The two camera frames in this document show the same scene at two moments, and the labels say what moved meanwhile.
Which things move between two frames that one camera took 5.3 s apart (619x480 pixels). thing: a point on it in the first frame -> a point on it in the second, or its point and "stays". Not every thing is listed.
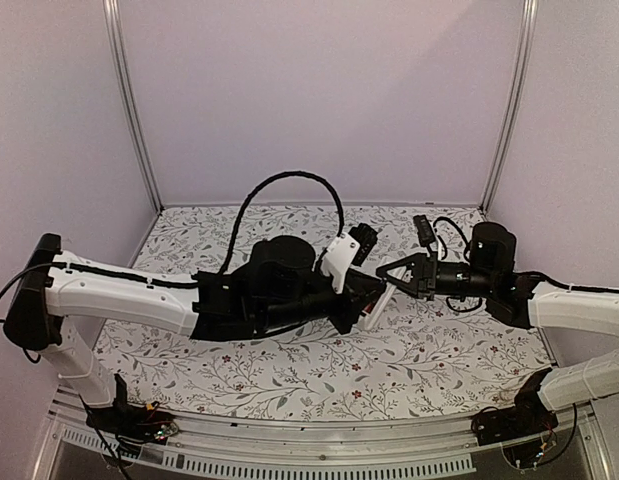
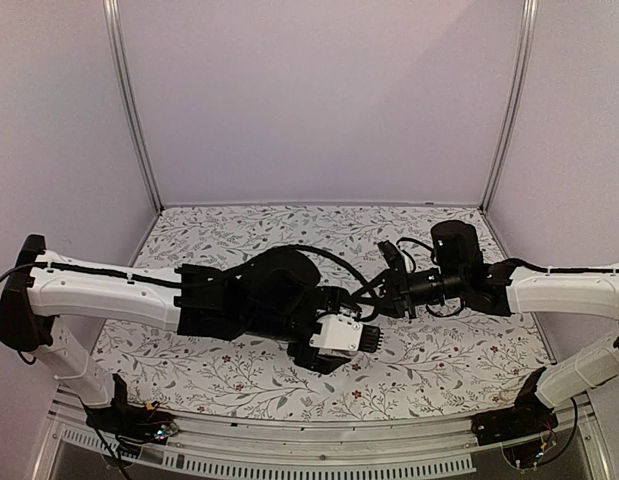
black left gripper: (358, 286) -> (317, 363)
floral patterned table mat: (417, 358) stays
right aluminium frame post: (519, 93) stays
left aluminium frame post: (115, 32) stays
